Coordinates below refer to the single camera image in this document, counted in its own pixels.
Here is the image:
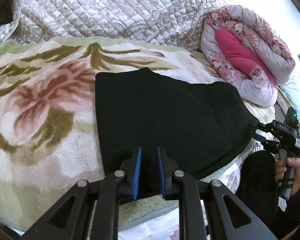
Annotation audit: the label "black pants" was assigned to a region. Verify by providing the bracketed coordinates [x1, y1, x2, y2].
[95, 68, 258, 198]

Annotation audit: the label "black sleeve right forearm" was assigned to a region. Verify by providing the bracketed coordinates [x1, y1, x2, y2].
[236, 150, 300, 239]

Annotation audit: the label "person's right hand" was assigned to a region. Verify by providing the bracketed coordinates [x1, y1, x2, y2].
[275, 153, 300, 196]

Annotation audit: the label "floral fleece blanket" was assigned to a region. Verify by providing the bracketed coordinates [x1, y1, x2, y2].
[0, 36, 288, 233]

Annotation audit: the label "pink floral rolled comforter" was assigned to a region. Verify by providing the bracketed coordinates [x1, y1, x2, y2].
[200, 5, 295, 107]

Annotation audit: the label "beige quilted bedspread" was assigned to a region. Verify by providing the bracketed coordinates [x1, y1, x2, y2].
[0, 0, 226, 50]

